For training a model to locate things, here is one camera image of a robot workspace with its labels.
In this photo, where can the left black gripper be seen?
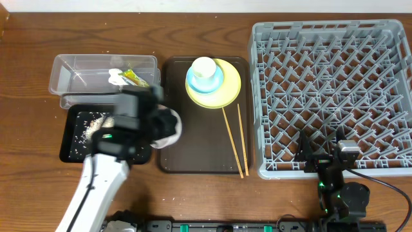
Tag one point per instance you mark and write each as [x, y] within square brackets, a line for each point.
[165, 121]

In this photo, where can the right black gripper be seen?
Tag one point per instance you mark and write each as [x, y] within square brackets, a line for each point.
[319, 162]

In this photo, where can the white bowl with rice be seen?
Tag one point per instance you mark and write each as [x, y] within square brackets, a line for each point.
[164, 142]

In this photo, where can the white tissue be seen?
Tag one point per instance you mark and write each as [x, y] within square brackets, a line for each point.
[116, 78]

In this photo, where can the green yellow snack wrapper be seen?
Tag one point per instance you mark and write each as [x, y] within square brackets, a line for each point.
[132, 78]

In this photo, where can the wooden chopstick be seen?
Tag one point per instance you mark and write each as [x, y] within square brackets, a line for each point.
[232, 144]
[243, 141]

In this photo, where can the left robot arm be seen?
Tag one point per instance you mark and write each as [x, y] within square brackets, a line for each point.
[102, 176]

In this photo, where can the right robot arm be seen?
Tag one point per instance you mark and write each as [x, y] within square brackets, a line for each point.
[344, 202]

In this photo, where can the grey dishwasher rack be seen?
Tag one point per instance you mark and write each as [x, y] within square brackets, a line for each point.
[320, 76]

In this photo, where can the rice leftovers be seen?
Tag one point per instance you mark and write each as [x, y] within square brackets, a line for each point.
[86, 124]

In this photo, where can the black plastic tray bin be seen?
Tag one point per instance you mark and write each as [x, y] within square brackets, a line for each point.
[70, 124]

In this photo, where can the clear plastic bin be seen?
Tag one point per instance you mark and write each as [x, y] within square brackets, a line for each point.
[85, 78]

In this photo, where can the light blue saucer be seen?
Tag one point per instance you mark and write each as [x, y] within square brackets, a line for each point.
[217, 81]

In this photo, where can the white cup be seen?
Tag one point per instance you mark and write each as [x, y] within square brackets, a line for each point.
[203, 69]

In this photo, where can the yellow-green plate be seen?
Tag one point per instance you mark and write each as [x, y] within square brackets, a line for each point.
[225, 94]

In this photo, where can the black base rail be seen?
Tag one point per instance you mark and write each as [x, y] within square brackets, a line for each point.
[281, 226]

